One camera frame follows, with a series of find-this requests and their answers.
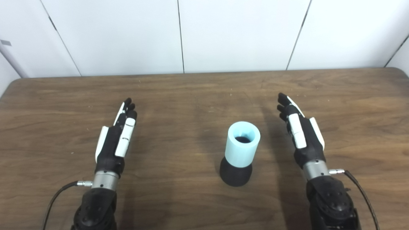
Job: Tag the small grey tape patch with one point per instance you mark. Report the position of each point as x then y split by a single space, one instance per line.
5 42

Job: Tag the light blue cup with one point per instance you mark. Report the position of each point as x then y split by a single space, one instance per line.
239 153

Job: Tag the black and white left hand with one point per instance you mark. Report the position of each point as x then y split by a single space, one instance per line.
110 150

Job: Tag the black nozzle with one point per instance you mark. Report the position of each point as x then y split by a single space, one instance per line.
235 175

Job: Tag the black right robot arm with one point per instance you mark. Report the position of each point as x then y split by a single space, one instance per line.
329 204

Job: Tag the black and white right hand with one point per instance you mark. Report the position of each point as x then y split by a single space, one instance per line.
308 143

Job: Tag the white corner post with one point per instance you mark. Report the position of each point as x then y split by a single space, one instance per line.
12 60

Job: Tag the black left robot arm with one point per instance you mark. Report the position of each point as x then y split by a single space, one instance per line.
96 207

